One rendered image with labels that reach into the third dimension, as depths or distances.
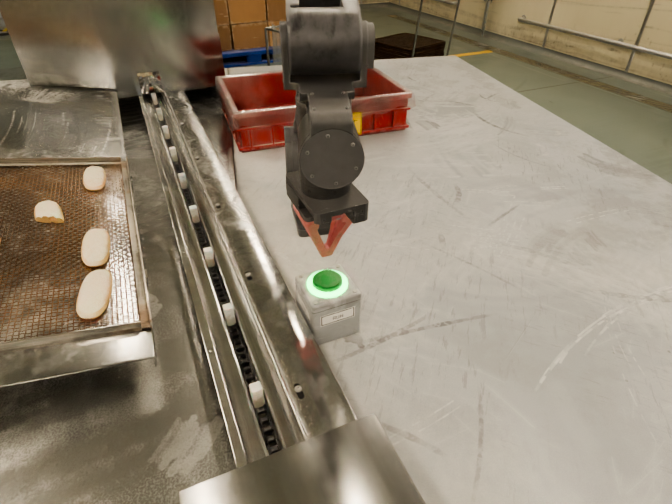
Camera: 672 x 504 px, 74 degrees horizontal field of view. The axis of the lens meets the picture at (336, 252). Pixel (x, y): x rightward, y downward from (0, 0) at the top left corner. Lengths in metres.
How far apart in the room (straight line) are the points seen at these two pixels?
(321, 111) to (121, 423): 0.42
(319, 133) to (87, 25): 1.15
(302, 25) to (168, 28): 1.07
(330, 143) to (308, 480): 0.28
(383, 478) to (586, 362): 0.37
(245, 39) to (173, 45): 3.84
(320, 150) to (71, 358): 0.37
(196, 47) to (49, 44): 0.38
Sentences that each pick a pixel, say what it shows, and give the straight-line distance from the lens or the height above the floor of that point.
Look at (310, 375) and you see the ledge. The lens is 0.54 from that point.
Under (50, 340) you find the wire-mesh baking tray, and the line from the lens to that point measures 0.60.
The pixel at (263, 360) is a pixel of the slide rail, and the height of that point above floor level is 0.85.
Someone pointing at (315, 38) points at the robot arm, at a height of 1.21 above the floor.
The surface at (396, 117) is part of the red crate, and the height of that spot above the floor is 0.86.
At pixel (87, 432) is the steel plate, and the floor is 0.82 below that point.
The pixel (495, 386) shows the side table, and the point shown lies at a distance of 0.62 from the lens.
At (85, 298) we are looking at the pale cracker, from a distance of 0.64.
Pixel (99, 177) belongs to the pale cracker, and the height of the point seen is 0.91.
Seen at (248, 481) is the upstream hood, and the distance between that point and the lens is 0.42.
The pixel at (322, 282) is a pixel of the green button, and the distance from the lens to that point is 0.59.
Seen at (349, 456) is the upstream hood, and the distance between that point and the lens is 0.42.
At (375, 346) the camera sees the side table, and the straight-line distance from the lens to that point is 0.62.
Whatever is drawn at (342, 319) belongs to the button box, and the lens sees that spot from 0.60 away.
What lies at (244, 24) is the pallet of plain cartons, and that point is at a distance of 5.28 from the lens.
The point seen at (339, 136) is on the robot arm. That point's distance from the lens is 0.38.
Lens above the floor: 1.29
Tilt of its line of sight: 37 degrees down
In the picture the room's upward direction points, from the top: straight up
